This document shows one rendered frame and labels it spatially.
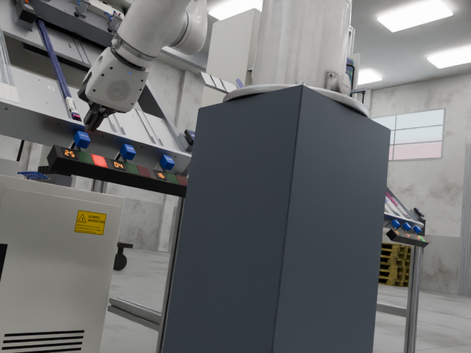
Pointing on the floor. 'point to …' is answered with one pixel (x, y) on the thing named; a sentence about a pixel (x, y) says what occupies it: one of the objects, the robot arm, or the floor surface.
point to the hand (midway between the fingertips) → (92, 120)
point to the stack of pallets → (401, 252)
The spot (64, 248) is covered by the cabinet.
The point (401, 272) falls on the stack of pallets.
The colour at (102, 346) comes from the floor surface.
